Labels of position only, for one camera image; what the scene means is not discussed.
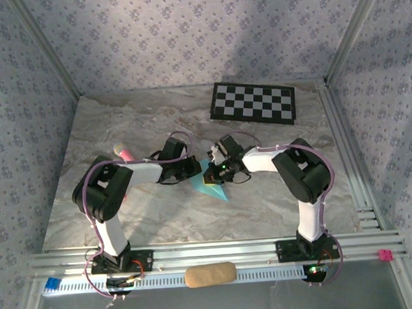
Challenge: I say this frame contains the small blue block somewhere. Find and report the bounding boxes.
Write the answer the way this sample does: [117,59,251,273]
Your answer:
[44,276,63,290]

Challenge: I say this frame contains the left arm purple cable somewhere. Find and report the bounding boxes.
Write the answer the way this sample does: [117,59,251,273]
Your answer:
[75,129,205,303]

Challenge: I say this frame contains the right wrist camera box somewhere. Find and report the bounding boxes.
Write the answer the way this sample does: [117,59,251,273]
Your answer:
[206,143,222,164]

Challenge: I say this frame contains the light blue cloth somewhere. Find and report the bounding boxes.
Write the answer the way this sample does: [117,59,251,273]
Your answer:
[187,156,230,203]

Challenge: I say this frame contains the aluminium corner post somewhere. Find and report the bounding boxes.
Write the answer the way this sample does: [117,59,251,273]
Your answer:
[320,0,395,85]
[7,0,82,103]

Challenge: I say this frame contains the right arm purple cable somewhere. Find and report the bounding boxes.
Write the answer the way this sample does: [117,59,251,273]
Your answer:
[239,125,346,293]

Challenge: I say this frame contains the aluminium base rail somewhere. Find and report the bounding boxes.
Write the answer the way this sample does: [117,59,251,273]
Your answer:
[24,228,408,282]

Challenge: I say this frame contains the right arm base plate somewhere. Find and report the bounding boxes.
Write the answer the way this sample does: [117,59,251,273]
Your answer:
[274,236,341,264]

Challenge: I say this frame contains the black white checkerboard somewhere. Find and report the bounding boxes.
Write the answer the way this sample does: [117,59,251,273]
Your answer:
[207,77,298,131]

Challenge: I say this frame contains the aluminium side rail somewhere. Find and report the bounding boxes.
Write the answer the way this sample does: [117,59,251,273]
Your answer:
[316,77,385,234]

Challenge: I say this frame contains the pink toy microphone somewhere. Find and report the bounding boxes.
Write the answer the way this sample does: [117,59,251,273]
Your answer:
[112,141,135,164]

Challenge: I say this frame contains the tan oblong sponge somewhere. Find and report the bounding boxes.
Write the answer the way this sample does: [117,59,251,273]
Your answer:
[184,261,239,289]

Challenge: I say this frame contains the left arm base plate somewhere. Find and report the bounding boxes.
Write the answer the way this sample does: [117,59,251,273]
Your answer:
[89,248,155,276]

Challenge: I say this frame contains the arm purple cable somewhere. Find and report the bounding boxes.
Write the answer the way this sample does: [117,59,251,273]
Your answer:
[239,125,346,293]
[75,129,205,303]

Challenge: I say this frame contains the white slotted cable duct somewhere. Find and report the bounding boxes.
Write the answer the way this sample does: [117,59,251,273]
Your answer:
[41,262,307,298]

